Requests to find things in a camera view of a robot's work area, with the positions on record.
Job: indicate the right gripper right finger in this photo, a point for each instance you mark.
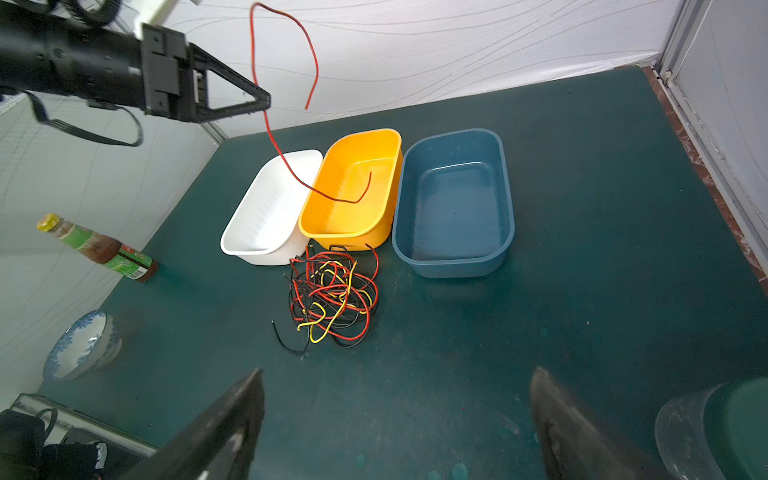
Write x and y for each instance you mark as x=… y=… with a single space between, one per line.
x=575 y=444

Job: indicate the green lidded glass jar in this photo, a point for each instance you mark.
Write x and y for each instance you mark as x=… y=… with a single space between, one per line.
x=716 y=433

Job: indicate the blue plastic bin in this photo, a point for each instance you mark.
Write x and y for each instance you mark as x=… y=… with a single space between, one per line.
x=454 y=213

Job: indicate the sauce bottle yellow cap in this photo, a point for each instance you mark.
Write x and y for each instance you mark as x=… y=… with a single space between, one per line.
x=100 y=249

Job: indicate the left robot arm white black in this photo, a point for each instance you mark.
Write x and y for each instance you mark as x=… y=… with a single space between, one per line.
x=45 y=53

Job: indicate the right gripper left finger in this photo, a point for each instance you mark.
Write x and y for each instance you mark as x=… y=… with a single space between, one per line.
x=219 y=444

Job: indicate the white plastic bin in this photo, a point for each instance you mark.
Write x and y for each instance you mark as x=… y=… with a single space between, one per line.
x=264 y=230

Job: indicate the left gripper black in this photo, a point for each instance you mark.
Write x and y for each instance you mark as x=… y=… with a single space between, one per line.
x=153 y=74

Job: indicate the yellow plastic bin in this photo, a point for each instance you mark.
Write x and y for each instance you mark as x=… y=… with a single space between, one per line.
x=355 y=191

